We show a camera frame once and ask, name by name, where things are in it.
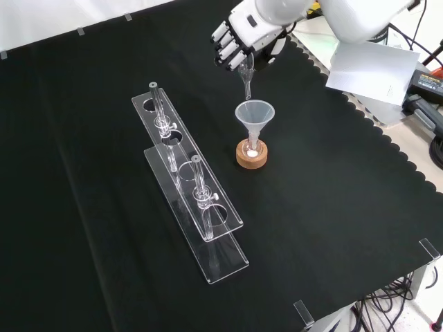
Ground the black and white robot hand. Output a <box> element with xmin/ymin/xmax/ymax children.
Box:
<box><xmin>210</xmin><ymin>2</ymin><xmax>289</xmax><ymax>73</ymax></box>

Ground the clear glass weighing funnel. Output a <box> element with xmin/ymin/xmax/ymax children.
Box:
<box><xmin>236</xmin><ymin>51</ymin><xmax>257</xmax><ymax>102</ymax></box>

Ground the translucent plastic funnel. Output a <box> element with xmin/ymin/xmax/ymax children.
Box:
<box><xmin>235</xmin><ymin>100</ymin><xmax>276</xmax><ymax>147</ymax></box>

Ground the small glass round-bottom flask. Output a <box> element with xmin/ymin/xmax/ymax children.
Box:
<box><xmin>242</xmin><ymin>136</ymin><xmax>262</xmax><ymax>160</ymax></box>

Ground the clear acrylic funnel stand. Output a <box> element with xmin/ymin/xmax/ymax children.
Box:
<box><xmin>131</xmin><ymin>82</ymin><xmax>251</xmax><ymax>286</ymax></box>

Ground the yellow stop button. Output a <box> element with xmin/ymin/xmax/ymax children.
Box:
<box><xmin>305</xmin><ymin>0</ymin><xmax>325</xmax><ymax>17</ymax></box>

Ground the white paper sheet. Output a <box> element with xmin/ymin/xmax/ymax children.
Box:
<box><xmin>325</xmin><ymin>40</ymin><xmax>422</xmax><ymax>105</ymax></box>

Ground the pale board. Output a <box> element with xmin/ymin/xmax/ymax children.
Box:
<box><xmin>292</xmin><ymin>19</ymin><xmax>417</xmax><ymax>127</ymax></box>

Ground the black power adapter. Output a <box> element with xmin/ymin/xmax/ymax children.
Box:
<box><xmin>410</xmin><ymin>68</ymin><xmax>443</xmax><ymax>98</ymax></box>

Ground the black and grey clamp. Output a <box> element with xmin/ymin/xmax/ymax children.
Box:
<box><xmin>402</xmin><ymin>93</ymin><xmax>443</xmax><ymax>140</ymax></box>

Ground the black bench cloth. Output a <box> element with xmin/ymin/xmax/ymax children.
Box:
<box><xmin>0</xmin><ymin>0</ymin><xmax>443</xmax><ymax>332</ymax></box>

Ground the clear acrylic cloth clip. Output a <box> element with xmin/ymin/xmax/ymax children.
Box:
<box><xmin>293</xmin><ymin>299</ymin><xmax>316</xmax><ymax>329</ymax></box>
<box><xmin>418</xmin><ymin>238</ymin><xmax>443</xmax><ymax>264</ymax></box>

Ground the cork ring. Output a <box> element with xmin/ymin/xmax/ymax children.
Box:
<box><xmin>235</xmin><ymin>138</ymin><xmax>269</xmax><ymax>170</ymax></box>

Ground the coiled black cable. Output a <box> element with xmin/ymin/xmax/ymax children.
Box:
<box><xmin>428</xmin><ymin>135</ymin><xmax>443</xmax><ymax>167</ymax></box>

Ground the black floor cable bundle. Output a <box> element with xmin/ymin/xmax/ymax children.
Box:
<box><xmin>347</xmin><ymin>271</ymin><xmax>443</xmax><ymax>332</ymax></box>

